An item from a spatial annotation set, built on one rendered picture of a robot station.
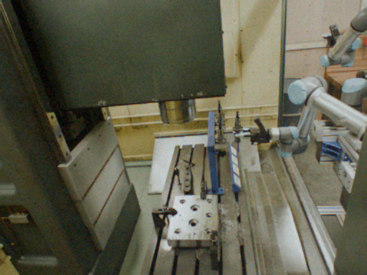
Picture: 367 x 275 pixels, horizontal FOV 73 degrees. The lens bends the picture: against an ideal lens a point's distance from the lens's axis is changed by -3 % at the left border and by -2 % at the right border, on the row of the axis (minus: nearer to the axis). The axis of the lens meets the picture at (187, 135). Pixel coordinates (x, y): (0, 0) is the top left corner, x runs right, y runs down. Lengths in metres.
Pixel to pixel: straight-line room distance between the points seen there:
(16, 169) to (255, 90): 1.69
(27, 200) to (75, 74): 0.50
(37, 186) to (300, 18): 3.36
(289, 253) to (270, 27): 1.48
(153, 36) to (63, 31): 0.31
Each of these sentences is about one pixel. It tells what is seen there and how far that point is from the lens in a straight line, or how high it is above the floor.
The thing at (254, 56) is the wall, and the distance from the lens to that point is 2.05.
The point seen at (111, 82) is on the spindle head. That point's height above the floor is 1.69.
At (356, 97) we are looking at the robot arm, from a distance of 1.77.
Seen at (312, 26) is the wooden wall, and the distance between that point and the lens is 3.74.
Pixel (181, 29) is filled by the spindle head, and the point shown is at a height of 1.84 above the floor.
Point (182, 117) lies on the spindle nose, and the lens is 1.01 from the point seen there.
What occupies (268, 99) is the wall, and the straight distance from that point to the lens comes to 2.17.
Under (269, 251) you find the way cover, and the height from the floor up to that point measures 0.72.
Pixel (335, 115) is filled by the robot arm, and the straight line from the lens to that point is 1.31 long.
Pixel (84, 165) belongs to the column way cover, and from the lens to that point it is 1.19.
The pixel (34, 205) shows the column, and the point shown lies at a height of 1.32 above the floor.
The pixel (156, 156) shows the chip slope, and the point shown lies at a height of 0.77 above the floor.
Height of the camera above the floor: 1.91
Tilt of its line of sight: 28 degrees down
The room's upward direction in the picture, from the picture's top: 8 degrees counter-clockwise
